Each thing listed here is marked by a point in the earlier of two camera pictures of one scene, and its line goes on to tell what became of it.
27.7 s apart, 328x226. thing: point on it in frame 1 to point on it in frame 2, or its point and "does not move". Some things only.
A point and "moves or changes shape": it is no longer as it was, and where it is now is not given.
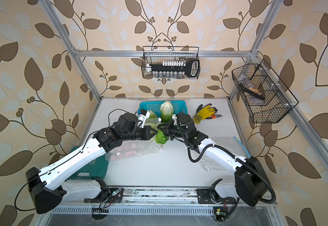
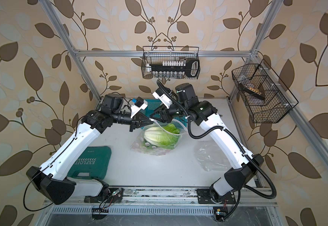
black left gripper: x=146 y=134 to x=139 y=118
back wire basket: x=171 y=62 does not move
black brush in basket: x=252 y=90 does not move
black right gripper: x=167 y=128 to x=165 y=113
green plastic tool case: x=97 y=168 does not move
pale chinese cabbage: x=167 y=111 moves or changes shape
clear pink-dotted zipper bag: x=129 y=149 moves or changes shape
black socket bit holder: x=175 y=69 does not move
